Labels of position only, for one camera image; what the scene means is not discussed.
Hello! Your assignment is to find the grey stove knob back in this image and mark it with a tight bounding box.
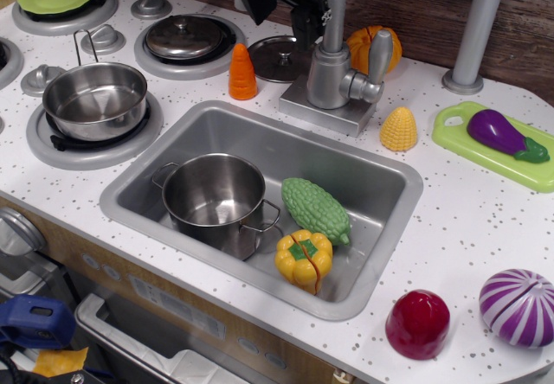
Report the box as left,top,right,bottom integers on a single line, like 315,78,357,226
131,0,172,20

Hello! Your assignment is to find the flat steel lid on counter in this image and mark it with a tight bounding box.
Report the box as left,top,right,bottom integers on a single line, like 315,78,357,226
248,35,315,83

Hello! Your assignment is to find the blue clamp tool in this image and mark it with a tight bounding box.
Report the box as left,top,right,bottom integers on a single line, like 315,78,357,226
1,294,76,349

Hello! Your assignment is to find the middle grey stove burner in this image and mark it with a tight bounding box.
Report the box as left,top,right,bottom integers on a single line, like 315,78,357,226
134,14,246,80

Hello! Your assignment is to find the yellow toy bell pepper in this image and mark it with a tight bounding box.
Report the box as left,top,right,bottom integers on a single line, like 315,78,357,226
274,229,333,295

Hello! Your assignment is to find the front grey stove burner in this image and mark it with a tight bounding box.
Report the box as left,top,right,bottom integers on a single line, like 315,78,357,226
26,93,164,171

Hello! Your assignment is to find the steel pot with handles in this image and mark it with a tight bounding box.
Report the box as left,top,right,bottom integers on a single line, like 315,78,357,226
151,153,280,260

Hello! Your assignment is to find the grey stove knob middle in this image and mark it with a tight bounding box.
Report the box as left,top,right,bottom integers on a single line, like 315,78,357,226
81,24,126,55

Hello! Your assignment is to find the grey round side knob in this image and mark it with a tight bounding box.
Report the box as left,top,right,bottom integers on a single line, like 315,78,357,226
1,207,47,257

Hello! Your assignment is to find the red toy apple half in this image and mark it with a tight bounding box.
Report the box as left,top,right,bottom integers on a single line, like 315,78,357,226
385,290,450,360

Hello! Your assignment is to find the green plastic cutting board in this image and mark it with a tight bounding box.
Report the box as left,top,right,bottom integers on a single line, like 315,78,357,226
432,101,553,193

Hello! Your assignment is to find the orange toy carrot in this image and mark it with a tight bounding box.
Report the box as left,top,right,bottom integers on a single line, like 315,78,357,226
229,43,258,100

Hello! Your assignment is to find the grey stove burner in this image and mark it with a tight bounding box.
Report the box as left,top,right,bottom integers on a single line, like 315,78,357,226
26,93,164,171
11,0,119,36
134,14,246,80

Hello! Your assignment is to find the orange toy pumpkin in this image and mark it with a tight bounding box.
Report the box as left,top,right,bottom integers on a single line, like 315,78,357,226
346,25,403,74

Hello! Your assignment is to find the purple toy eggplant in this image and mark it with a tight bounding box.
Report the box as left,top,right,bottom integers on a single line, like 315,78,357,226
467,109,550,163

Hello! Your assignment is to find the grey support pole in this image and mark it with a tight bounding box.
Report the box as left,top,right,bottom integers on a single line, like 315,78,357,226
442,0,501,95

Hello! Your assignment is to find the left edge grey burner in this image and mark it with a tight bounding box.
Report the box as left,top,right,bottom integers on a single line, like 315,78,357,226
0,37,24,89

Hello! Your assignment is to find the grey toy sink basin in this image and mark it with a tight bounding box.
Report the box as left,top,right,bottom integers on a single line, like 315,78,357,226
100,100,423,321

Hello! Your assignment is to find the back grey stove burner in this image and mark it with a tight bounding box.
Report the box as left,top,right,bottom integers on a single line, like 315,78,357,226
11,0,119,36

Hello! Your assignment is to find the grey stove knob front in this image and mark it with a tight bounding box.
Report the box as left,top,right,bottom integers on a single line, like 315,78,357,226
21,64,66,98

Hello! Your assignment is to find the yellow cloth piece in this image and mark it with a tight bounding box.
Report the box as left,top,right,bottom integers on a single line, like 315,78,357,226
32,347,89,378

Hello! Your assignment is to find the steel pan with handle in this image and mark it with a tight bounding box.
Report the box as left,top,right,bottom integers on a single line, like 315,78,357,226
42,29,149,142

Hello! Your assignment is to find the purple striped toy onion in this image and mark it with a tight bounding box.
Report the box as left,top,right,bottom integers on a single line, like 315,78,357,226
479,269,553,349

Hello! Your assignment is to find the silver toy faucet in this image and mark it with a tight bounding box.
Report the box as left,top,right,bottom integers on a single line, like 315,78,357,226
279,0,393,137

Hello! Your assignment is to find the steel pot lid on burner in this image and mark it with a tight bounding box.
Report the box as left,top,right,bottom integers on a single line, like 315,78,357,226
145,15,223,61

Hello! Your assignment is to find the grey stove knob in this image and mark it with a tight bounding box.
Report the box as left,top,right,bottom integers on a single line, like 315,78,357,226
131,0,172,20
21,64,66,98
81,24,126,55

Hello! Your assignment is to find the grey oven door handle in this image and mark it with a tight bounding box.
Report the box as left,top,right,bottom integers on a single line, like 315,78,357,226
75,293,261,383

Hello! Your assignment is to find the green toy bitter gourd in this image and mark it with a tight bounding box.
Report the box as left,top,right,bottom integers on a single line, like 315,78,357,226
281,177,351,246

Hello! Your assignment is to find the yellow toy corn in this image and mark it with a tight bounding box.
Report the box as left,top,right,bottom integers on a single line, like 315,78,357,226
379,106,417,151

